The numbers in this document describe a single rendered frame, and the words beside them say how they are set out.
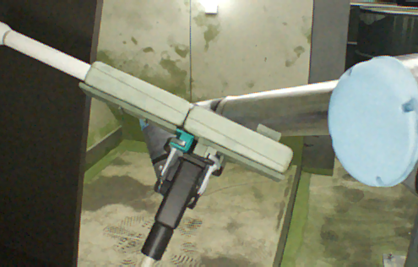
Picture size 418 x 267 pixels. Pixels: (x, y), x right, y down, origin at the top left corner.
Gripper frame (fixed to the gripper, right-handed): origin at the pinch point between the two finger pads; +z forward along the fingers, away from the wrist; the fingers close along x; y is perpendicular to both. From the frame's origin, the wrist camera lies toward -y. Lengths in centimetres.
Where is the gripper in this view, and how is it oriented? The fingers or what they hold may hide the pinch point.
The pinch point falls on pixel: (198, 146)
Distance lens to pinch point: 58.2
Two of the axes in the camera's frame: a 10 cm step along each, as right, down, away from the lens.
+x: -9.0, -4.4, 0.1
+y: -4.3, 8.7, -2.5
